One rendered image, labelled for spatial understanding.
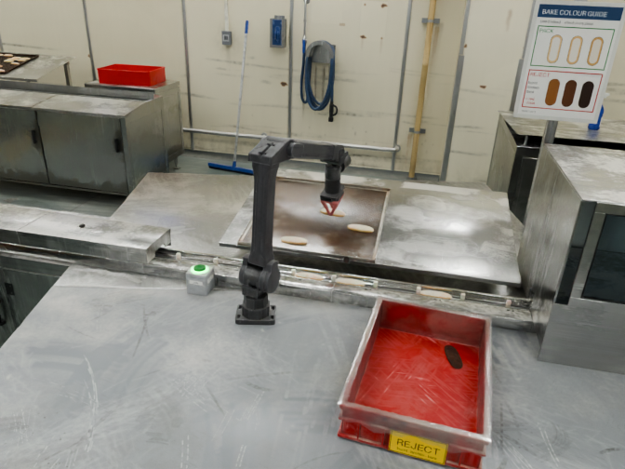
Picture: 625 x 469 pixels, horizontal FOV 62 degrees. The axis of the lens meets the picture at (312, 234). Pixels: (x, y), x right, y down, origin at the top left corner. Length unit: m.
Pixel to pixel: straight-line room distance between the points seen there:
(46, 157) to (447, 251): 3.63
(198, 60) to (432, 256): 4.28
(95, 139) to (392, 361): 3.45
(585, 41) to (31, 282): 2.29
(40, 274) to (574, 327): 1.77
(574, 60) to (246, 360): 1.71
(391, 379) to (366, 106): 4.15
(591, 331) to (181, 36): 4.95
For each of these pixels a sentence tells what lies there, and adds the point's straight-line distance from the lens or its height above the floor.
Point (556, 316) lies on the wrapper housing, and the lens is 1.55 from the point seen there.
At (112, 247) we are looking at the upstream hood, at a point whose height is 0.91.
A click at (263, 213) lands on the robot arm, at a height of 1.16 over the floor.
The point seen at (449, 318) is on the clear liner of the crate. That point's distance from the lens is 1.55.
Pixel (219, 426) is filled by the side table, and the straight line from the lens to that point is 1.29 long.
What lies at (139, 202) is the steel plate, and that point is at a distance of 2.51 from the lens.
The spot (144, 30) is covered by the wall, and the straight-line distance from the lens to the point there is 5.98.
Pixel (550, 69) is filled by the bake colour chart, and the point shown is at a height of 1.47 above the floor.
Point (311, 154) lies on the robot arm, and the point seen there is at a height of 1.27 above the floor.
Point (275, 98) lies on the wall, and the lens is 5.52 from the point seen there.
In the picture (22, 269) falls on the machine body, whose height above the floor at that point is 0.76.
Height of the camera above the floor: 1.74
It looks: 25 degrees down
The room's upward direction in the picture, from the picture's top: 2 degrees clockwise
